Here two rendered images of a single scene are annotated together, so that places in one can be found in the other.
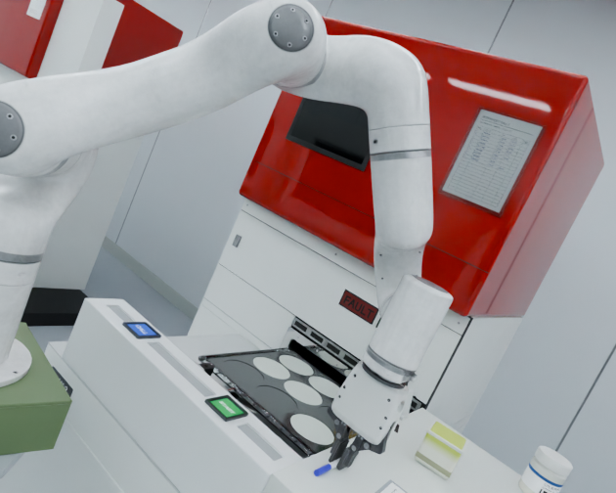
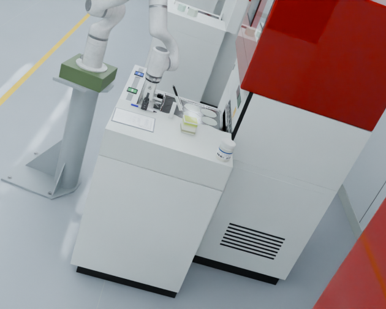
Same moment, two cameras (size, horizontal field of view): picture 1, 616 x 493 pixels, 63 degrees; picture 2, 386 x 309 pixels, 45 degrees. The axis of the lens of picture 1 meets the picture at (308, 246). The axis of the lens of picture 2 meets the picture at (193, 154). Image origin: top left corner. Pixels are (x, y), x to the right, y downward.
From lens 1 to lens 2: 2.19 m
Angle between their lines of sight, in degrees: 51
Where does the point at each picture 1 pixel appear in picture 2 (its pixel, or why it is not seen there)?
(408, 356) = (149, 70)
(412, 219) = (151, 26)
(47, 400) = (97, 76)
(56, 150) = (97, 9)
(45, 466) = not seen: hidden behind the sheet
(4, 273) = (93, 41)
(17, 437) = (90, 84)
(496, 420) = not seen: outside the picture
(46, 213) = (104, 27)
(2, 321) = (94, 54)
